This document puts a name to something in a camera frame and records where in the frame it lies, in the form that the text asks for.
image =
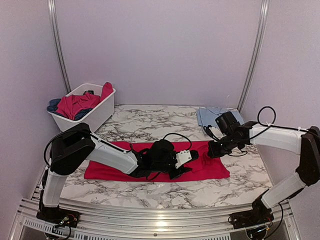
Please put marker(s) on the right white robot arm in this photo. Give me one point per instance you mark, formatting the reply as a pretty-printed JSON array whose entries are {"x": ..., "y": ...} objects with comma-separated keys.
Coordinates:
[{"x": 291, "y": 154}]

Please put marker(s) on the dark blue garment in bin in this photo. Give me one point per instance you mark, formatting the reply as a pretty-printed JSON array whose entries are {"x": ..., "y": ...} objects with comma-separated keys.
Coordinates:
[{"x": 53, "y": 108}]

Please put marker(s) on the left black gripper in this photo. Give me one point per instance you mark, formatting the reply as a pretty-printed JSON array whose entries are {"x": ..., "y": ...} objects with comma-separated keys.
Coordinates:
[{"x": 182, "y": 171}]

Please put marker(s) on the left aluminium frame post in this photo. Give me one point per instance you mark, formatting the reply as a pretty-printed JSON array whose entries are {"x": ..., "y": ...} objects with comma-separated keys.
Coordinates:
[{"x": 58, "y": 45}]

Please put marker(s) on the red t-shirt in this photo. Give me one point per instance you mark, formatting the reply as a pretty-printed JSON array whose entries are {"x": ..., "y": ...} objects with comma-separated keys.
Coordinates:
[{"x": 203, "y": 168}]

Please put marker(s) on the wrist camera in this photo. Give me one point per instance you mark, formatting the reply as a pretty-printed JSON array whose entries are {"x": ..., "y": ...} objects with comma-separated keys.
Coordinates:
[
  {"x": 212, "y": 132},
  {"x": 185, "y": 156}
]

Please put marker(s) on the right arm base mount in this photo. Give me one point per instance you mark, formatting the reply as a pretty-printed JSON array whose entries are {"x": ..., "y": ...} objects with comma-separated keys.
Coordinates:
[{"x": 249, "y": 218}]

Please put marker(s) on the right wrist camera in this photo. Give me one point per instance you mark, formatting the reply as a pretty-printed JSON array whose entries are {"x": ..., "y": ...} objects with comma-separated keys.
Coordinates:
[{"x": 212, "y": 132}]

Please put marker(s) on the aluminium frame post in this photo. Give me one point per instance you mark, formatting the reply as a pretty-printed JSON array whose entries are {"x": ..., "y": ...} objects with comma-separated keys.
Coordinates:
[
  {"x": 58, "y": 45},
  {"x": 262, "y": 21}
]

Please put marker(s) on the right aluminium frame post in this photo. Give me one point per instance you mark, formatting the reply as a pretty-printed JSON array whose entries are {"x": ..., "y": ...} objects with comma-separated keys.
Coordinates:
[{"x": 262, "y": 21}]

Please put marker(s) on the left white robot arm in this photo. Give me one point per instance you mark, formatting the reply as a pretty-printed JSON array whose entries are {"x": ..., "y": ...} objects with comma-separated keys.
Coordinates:
[{"x": 66, "y": 152}]

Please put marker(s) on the red garment in bin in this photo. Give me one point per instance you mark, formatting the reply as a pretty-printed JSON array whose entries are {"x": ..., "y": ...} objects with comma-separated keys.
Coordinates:
[{"x": 75, "y": 107}]

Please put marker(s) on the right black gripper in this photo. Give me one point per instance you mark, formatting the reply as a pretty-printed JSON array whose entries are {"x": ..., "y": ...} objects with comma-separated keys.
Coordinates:
[{"x": 213, "y": 153}]

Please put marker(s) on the front aluminium rail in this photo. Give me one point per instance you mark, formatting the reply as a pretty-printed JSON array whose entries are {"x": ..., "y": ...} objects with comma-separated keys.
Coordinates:
[{"x": 131, "y": 223}]

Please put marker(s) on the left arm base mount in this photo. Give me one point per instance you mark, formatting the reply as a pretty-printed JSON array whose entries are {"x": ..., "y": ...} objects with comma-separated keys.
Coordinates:
[{"x": 59, "y": 216}]

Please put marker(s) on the light blue button shirt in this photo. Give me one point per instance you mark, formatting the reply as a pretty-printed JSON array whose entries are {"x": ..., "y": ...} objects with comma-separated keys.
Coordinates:
[{"x": 206, "y": 116}]

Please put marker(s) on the white plastic laundry bin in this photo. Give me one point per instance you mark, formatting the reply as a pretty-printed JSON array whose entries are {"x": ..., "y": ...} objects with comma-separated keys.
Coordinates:
[{"x": 96, "y": 117}]

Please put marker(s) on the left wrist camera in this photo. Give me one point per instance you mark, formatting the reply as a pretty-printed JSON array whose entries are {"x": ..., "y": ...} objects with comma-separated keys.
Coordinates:
[{"x": 185, "y": 156}]

